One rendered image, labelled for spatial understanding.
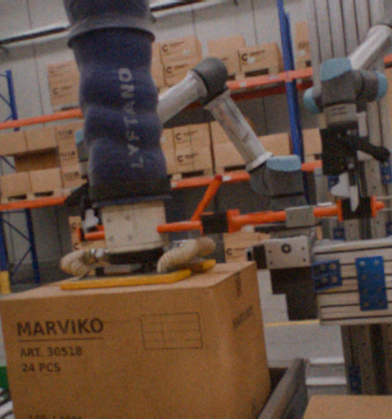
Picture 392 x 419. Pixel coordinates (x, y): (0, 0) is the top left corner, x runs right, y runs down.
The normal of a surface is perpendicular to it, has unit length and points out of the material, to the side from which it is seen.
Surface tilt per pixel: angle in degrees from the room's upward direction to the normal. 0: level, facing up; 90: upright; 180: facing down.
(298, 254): 90
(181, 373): 90
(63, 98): 89
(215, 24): 90
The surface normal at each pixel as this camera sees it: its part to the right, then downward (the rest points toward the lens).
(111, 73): 0.04, -0.18
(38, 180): -0.29, 0.09
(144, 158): 0.49, -0.29
